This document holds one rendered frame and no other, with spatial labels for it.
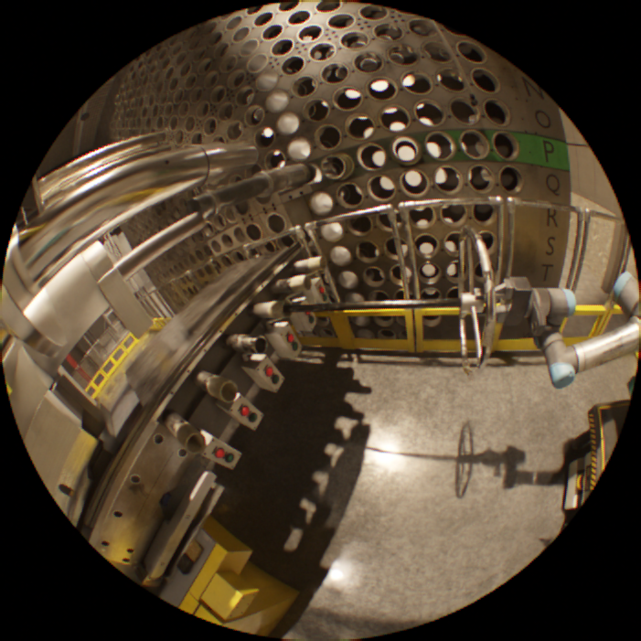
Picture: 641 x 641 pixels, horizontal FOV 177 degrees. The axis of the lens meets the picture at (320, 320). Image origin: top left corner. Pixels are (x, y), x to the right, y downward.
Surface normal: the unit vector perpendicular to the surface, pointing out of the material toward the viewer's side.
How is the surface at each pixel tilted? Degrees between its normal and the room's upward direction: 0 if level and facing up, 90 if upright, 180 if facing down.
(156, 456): 90
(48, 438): 90
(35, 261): 116
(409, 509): 0
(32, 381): 68
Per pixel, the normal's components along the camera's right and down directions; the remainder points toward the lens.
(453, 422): -0.34, -0.75
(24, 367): 0.67, -0.29
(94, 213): 0.92, 0.33
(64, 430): 0.86, -0.01
